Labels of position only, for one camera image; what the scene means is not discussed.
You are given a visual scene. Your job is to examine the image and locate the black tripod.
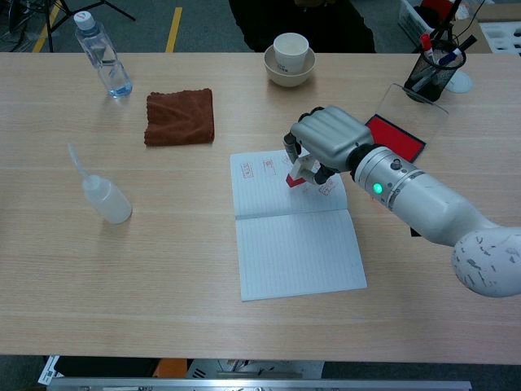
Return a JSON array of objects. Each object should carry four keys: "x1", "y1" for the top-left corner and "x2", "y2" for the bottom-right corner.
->
[{"x1": 7, "y1": 0, "x2": 137, "y2": 53}]

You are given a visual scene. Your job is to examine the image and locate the brown folded cloth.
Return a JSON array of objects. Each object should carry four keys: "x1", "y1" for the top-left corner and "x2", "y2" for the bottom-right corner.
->
[{"x1": 143, "y1": 87, "x2": 216, "y2": 147}]

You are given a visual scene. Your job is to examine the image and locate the red ink pad clear lid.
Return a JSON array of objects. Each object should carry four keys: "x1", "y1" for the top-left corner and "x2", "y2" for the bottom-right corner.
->
[{"x1": 363, "y1": 83, "x2": 449, "y2": 164}]

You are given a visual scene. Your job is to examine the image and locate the white foam tray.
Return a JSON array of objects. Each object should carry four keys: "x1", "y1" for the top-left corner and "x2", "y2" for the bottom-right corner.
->
[{"x1": 479, "y1": 22, "x2": 521, "y2": 56}]

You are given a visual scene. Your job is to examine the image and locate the white squeeze bottle with nozzle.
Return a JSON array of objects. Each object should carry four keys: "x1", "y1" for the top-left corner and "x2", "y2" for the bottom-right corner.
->
[{"x1": 67, "y1": 143, "x2": 134, "y2": 225}]

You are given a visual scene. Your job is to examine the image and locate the blue-capped marker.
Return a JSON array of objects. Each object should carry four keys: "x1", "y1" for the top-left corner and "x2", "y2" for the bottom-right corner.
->
[{"x1": 437, "y1": 47, "x2": 465, "y2": 66}]

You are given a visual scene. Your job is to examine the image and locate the white plastic basket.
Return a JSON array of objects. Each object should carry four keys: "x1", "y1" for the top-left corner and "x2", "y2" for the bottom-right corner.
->
[{"x1": 397, "y1": 0, "x2": 440, "y2": 42}]

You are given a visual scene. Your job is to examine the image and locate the orange object under table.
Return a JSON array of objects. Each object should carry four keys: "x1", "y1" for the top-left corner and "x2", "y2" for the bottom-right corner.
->
[{"x1": 153, "y1": 358, "x2": 189, "y2": 379}]

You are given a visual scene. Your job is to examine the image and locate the white paper cup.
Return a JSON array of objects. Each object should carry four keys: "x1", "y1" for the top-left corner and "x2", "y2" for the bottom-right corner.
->
[{"x1": 273, "y1": 33, "x2": 310, "y2": 77}]

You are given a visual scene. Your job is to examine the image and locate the clear plastic water bottle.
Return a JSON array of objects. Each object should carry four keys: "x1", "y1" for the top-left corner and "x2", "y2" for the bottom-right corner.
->
[{"x1": 73, "y1": 11, "x2": 134, "y2": 99}]

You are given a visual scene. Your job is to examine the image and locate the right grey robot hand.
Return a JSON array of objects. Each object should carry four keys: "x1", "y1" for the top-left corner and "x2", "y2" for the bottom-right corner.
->
[{"x1": 282, "y1": 105, "x2": 374, "y2": 187}]

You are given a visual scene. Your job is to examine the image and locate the red-capped marker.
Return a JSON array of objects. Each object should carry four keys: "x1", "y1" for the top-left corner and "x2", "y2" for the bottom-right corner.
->
[{"x1": 420, "y1": 33, "x2": 436, "y2": 66}]

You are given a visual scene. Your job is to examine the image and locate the aluminium rail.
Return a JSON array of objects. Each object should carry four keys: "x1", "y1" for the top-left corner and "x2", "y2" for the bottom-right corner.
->
[{"x1": 46, "y1": 376, "x2": 473, "y2": 391}]

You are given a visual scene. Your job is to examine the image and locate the beige bowl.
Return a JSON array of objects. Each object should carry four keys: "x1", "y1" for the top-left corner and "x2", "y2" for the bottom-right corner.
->
[{"x1": 263, "y1": 44, "x2": 317, "y2": 88}]

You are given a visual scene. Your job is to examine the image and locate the cardboard box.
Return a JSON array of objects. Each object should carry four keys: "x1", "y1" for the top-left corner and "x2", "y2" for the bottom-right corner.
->
[{"x1": 449, "y1": 3, "x2": 521, "y2": 54}]

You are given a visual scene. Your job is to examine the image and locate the person in black clothes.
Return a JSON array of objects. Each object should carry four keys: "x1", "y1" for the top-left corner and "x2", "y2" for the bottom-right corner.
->
[{"x1": 227, "y1": 0, "x2": 376, "y2": 54}]

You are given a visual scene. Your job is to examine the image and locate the white round table grommet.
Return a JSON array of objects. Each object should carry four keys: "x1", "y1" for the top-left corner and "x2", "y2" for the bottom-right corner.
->
[{"x1": 445, "y1": 72, "x2": 475, "y2": 94}]

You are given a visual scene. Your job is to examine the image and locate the open lined notebook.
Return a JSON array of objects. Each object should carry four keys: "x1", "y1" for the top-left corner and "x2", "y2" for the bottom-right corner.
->
[{"x1": 229, "y1": 148, "x2": 368, "y2": 302}]

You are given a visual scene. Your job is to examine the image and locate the black mesh pen holder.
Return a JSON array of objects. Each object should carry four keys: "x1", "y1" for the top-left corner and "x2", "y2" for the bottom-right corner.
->
[{"x1": 404, "y1": 51, "x2": 467, "y2": 103}]

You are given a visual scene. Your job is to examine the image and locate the white printed paper sheet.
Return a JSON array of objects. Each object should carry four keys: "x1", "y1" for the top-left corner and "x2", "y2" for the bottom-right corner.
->
[{"x1": 37, "y1": 354, "x2": 62, "y2": 386}]

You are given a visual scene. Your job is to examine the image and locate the red and white stamp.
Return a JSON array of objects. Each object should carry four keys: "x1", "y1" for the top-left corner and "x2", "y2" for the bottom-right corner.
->
[{"x1": 286, "y1": 156, "x2": 319, "y2": 191}]

